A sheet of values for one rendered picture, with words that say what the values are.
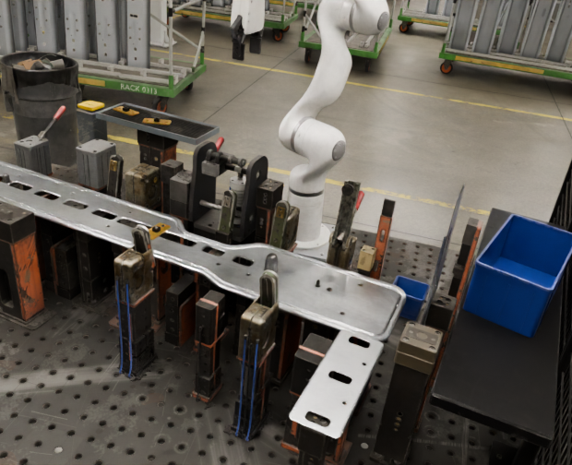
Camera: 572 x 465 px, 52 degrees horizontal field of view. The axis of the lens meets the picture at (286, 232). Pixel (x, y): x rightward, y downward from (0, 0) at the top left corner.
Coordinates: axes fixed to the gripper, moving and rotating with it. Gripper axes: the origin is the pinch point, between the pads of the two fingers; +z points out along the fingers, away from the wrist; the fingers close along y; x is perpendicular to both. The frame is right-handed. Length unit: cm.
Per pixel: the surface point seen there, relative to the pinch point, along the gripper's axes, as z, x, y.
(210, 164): 29.1, -4.2, 9.4
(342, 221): 34.0, 35.1, 10.5
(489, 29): 85, -2, -668
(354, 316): 45, 47, 32
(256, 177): 31.3, 7.8, 5.0
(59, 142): 123, -214, -146
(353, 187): 24.7, 36.1, 9.0
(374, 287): 45, 48, 18
